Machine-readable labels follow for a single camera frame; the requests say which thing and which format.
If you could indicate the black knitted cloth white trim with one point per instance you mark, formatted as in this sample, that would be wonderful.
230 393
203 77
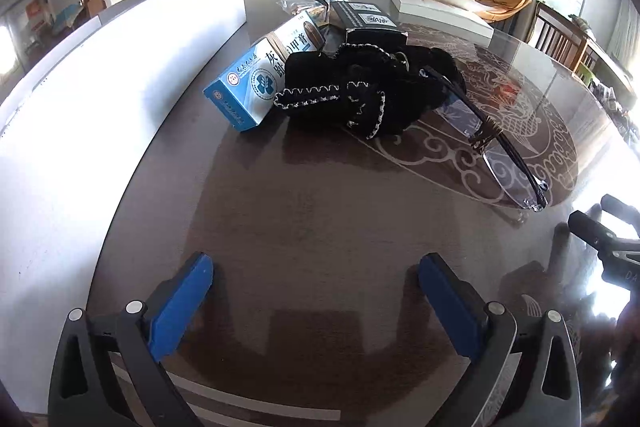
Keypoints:
370 92

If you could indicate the wooden chair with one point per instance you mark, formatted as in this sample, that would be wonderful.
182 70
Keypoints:
560 37

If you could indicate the clear plastic bag of items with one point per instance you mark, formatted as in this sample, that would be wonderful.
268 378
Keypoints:
305 3

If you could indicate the rimless eyeglasses dark frame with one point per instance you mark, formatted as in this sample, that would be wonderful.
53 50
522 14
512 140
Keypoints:
487 138

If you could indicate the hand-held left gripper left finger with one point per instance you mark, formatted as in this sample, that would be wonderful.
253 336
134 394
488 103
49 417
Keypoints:
180 302

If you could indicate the white sheer curtain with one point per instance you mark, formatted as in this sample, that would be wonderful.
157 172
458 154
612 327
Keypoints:
627 27

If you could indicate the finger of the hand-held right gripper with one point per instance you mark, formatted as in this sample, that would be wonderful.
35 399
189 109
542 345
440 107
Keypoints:
622 214
595 234

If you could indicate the blue and white medicine box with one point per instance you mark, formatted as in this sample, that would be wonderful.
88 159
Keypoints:
250 82

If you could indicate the white flat box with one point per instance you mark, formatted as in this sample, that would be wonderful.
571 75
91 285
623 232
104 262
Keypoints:
445 18

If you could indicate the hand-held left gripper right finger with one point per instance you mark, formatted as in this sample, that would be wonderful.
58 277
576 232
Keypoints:
450 302

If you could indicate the cluttered wooden sideboard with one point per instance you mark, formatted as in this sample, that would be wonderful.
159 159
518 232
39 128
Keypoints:
612 67

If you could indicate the black box with white labels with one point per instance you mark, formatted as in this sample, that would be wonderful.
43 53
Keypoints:
372 37

